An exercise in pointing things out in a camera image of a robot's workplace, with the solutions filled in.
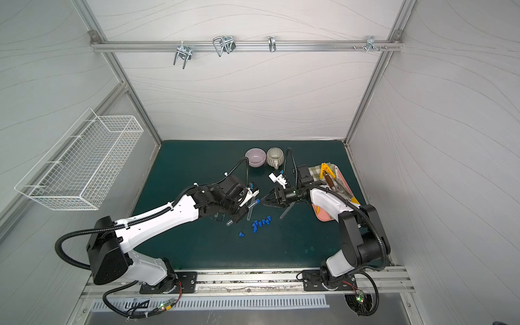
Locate green table mat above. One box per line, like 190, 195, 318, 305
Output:
134, 140, 364, 269

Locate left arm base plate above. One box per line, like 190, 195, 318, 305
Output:
139, 272, 198, 295

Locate pink tray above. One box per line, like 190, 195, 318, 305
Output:
302, 163, 360, 223

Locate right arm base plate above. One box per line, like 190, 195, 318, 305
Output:
296, 269, 357, 292

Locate metal clamp one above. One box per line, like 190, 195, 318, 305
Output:
173, 43, 192, 69

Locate purple bowl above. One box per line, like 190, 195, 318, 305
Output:
245, 148, 267, 168

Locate metal clamp two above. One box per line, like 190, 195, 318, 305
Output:
212, 35, 236, 57

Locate test tube nine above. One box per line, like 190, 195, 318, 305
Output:
247, 199, 261, 211

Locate brown handled utensil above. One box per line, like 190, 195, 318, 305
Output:
323, 171, 336, 191

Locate metal clamp three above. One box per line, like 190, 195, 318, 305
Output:
268, 36, 276, 53

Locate grey ribbed mug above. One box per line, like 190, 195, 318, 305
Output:
266, 147, 284, 170

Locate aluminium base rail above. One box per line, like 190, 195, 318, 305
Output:
80, 266, 416, 299

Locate test tube ten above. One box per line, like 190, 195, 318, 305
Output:
280, 202, 296, 220

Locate white wire basket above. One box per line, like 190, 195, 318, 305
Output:
14, 108, 144, 211

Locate metal clamp four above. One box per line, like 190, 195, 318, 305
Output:
352, 36, 387, 52

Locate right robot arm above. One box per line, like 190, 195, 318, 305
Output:
262, 164, 391, 290

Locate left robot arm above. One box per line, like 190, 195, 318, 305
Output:
54, 174, 259, 286

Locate aluminium cross bar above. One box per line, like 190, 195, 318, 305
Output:
91, 39, 404, 53

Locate yellow tongs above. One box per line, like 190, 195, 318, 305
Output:
320, 162, 337, 180

